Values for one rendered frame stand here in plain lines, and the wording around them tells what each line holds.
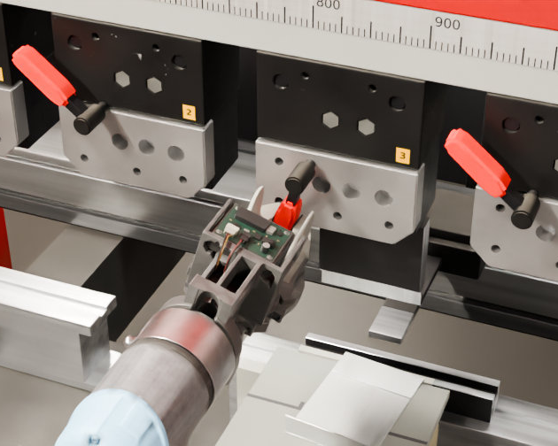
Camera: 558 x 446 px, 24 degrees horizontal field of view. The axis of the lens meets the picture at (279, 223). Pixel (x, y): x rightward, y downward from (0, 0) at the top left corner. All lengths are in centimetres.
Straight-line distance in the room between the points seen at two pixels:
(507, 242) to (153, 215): 63
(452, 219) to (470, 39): 44
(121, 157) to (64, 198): 47
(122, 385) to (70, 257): 77
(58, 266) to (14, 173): 14
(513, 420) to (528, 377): 155
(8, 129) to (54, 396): 33
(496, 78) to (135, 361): 37
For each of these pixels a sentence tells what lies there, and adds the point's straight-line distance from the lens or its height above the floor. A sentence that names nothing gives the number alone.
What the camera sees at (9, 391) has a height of 87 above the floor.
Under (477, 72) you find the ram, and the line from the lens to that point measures 105.
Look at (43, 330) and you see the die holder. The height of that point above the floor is 95.
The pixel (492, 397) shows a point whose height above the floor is 100.
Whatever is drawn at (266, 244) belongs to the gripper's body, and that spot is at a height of 126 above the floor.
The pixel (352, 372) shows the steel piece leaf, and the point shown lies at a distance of 127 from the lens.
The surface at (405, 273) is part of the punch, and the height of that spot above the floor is 112.
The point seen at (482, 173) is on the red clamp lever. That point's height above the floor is 129.
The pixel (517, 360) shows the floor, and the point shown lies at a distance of 288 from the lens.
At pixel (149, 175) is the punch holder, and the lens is 122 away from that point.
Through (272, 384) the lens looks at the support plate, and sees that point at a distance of 126.
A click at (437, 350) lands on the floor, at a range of 288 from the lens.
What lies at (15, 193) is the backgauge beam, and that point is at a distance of 173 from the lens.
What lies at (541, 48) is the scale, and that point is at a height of 139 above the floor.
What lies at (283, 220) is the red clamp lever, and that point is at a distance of 113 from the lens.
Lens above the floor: 184
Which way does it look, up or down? 34 degrees down
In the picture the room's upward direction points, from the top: straight up
